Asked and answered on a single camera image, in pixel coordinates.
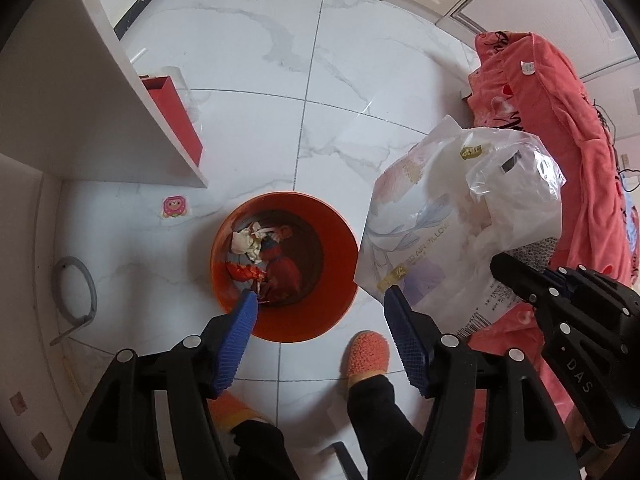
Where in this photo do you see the yellow paper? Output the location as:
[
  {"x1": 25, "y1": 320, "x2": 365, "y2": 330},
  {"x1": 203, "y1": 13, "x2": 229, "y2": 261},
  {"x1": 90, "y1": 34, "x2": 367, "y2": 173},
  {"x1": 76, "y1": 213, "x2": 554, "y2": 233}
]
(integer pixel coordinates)
[{"x1": 230, "y1": 221, "x2": 266, "y2": 263}]

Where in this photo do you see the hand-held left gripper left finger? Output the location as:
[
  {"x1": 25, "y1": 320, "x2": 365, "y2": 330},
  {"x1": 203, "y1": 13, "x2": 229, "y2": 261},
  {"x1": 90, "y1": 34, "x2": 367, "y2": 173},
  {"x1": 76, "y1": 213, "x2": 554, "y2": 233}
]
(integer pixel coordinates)
[{"x1": 59, "y1": 291, "x2": 260, "y2": 480}]

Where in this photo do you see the grey hose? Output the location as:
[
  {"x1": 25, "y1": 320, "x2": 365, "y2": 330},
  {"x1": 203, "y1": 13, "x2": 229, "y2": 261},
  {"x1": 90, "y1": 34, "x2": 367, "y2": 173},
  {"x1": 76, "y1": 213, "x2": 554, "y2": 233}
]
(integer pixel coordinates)
[{"x1": 50, "y1": 256, "x2": 97, "y2": 346}]

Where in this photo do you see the printed clear plastic bag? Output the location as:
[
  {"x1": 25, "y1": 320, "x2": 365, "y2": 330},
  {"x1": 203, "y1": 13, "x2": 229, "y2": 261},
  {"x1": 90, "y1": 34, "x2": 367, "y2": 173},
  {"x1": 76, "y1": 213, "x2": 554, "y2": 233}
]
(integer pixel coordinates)
[{"x1": 354, "y1": 115, "x2": 567, "y2": 343}]

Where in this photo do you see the pink fleece blanket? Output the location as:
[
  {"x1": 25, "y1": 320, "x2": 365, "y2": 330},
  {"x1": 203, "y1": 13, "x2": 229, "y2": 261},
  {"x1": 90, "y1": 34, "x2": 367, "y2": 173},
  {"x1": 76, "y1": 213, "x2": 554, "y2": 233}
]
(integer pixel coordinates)
[{"x1": 460, "y1": 31, "x2": 640, "y2": 480}]

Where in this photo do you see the orange waste bin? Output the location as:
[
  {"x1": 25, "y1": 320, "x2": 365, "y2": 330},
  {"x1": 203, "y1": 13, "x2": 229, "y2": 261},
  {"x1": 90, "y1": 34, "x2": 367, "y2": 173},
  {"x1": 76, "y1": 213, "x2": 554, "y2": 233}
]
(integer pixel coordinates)
[{"x1": 210, "y1": 191, "x2": 360, "y2": 343}]

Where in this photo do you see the pink round sticker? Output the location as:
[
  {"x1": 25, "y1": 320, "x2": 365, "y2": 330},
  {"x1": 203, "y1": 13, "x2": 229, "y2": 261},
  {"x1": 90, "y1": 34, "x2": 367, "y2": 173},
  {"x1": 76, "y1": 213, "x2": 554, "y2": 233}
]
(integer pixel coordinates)
[{"x1": 161, "y1": 195, "x2": 190, "y2": 220}]

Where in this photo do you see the red snack packet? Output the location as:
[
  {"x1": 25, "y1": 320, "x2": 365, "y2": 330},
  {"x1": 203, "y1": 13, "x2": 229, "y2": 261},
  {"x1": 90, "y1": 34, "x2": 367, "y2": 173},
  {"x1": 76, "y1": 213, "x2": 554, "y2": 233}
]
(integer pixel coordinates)
[{"x1": 226, "y1": 260, "x2": 268, "y2": 287}]

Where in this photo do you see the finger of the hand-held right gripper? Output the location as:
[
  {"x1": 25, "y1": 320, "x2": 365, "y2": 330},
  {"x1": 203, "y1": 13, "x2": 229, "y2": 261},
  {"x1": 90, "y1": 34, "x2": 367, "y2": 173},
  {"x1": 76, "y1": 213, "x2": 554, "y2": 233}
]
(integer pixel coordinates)
[
  {"x1": 489, "y1": 252, "x2": 631, "y2": 361},
  {"x1": 545, "y1": 266, "x2": 640, "y2": 321}
]

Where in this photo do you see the person's leg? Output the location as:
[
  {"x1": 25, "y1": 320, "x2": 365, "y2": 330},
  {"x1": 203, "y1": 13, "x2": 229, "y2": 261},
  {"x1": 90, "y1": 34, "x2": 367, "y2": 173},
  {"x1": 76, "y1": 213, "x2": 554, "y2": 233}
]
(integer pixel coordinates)
[
  {"x1": 345, "y1": 374, "x2": 426, "y2": 480},
  {"x1": 227, "y1": 420, "x2": 301, "y2": 480}
]

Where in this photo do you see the person's right leg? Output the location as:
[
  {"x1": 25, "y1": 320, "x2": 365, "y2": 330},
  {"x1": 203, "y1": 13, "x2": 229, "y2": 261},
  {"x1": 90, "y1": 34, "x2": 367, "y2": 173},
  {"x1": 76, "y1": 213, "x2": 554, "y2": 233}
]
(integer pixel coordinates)
[{"x1": 345, "y1": 374, "x2": 426, "y2": 480}]

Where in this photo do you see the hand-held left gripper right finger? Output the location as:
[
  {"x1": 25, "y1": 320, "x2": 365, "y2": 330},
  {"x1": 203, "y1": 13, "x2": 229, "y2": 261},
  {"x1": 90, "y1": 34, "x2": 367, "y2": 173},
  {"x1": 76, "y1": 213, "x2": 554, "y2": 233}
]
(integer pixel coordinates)
[{"x1": 383, "y1": 285, "x2": 572, "y2": 480}]

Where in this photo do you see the person's left leg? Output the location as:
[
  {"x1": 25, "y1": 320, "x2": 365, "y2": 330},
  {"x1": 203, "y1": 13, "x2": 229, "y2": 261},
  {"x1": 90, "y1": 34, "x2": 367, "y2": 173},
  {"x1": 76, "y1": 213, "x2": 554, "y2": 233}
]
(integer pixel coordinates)
[{"x1": 227, "y1": 420, "x2": 301, "y2": 480}]

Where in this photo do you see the thin black cable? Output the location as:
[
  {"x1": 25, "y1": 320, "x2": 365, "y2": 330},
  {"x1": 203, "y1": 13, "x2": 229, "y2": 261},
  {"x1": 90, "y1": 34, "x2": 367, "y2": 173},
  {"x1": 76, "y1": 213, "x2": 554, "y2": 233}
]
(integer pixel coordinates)
[{"x1": 594, "y1": 102, "x2": 640, "y2": 181}]

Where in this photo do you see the orange slipper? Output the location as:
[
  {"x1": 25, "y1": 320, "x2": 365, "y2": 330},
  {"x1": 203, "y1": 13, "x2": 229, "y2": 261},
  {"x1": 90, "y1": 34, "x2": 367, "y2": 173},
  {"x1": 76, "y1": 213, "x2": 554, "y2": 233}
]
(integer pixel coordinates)
[
  {"x1": 207, "y1": 390, "x2": 266, "y2": 436},
  {"x1": 341, "y1": 331, "x2": 390, "y2": 386}
]

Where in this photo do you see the red wrapper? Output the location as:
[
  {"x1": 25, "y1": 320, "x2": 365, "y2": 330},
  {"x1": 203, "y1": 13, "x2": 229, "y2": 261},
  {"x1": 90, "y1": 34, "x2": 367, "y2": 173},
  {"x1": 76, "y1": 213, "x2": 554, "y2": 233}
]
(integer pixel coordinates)
[{"x1": 260, "y1": 237, "x2": 303, "y2": 302}]

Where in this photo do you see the red paper bag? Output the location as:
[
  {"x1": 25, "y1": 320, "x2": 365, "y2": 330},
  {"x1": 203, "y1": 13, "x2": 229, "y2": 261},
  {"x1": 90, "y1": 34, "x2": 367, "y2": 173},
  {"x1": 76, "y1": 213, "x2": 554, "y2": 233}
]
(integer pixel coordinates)
[{"x1": 140, "y1": 75, "x2": 205, "y2": 167}]

